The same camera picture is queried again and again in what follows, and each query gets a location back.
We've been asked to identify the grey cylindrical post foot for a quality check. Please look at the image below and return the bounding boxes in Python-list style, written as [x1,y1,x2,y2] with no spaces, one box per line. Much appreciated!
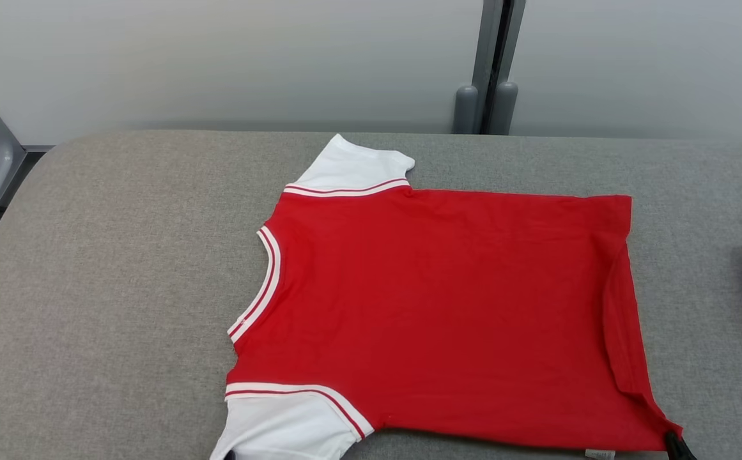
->
[453,84,479,135]
[491,80,519,137]

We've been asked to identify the red jersey with white sleeves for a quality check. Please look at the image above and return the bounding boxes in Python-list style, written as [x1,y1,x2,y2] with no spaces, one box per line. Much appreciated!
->
[210,133,684,460]

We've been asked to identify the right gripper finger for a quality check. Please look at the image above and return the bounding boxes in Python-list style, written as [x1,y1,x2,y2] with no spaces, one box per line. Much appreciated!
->
[663,431,697,460]

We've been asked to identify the grey partition post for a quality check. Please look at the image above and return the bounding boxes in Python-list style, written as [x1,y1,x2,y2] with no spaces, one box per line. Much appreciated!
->
[470,0,528,136]

